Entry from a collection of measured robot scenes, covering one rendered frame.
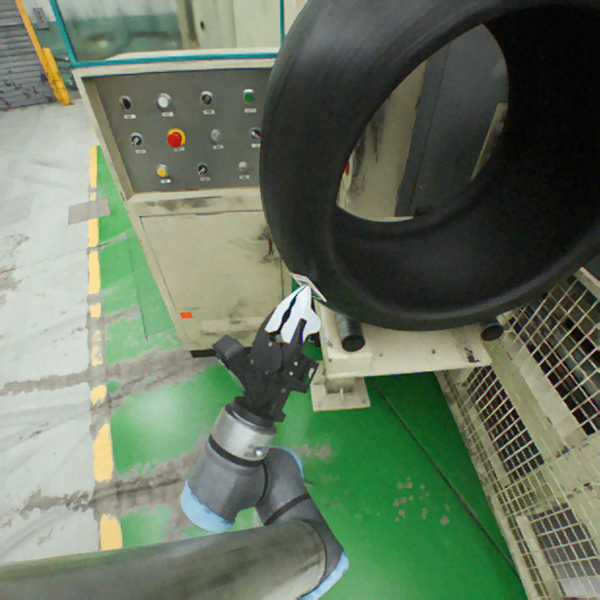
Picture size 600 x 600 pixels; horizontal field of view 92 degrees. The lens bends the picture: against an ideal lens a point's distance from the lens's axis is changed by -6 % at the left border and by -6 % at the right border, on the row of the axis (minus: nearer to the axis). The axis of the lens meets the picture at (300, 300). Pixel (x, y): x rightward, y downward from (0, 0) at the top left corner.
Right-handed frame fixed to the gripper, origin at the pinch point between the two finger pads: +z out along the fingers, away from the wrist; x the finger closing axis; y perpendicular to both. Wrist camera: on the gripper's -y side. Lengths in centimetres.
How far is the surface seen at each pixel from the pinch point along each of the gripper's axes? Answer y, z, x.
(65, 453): 15, -99, -107
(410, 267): 31.3, 19.0, -3.6
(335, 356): 17.9, -6.9, -2.4
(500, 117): 36, 66, 0
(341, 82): -17.5, 17.2, 11.4
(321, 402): 90, -32, -52
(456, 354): 41.0, 4.8, 10.2
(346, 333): 15.3, -2.2, -0.4
